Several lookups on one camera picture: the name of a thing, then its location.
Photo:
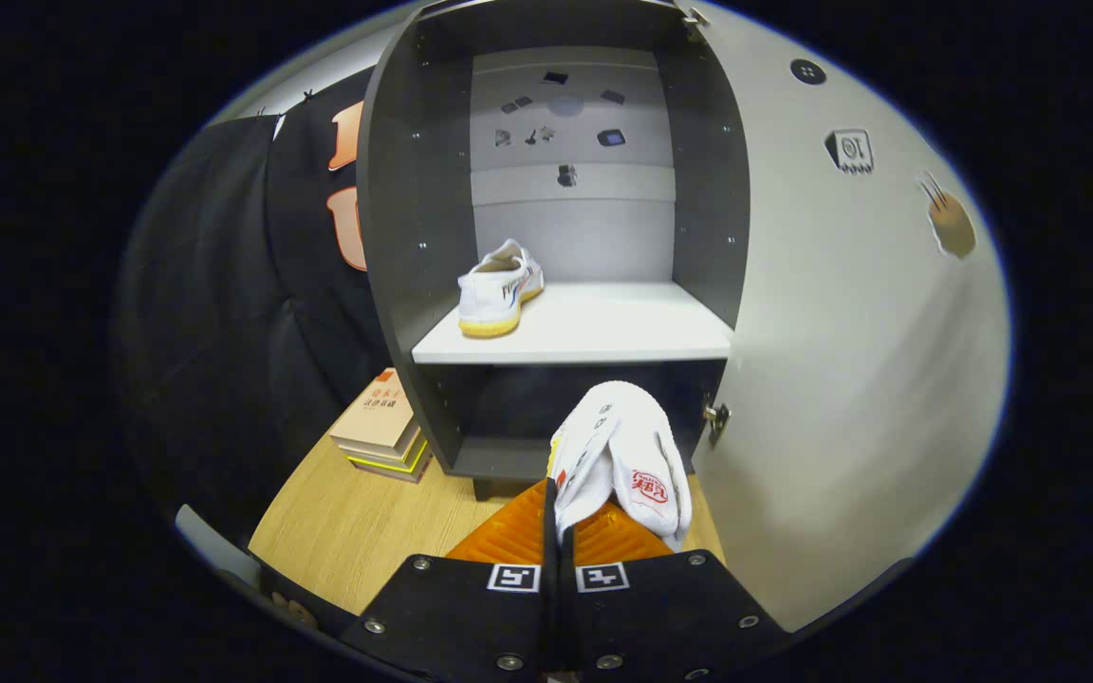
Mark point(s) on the white canvas shoe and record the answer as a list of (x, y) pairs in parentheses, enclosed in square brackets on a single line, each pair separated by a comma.
[(622, 446), (490, 294)]

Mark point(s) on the yellow edged book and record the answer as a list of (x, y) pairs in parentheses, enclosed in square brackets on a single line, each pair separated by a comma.
[(404, 467)]

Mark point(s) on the black backdrop cloth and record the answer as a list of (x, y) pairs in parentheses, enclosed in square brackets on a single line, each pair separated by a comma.
[(224, 332)]

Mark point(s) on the white cabinet shelf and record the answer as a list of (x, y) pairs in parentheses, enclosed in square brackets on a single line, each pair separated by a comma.
[(603, 323)]

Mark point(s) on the grey shoe cabinet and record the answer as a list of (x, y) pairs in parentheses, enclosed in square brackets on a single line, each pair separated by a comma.
[(414, 190)]

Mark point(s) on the beige shoe cabinet door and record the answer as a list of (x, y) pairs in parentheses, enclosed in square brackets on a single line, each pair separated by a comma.
[(841, 379)]

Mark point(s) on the metal door hinge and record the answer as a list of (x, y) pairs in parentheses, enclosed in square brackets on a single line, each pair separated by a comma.
[(695, 16), (716, 415)]

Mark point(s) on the tan cover book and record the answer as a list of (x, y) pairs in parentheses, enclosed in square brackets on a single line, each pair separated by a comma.
[(376, 413)]

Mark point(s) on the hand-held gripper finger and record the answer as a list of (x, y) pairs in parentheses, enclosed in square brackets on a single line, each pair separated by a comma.
[(568, 617), (550, 607)]

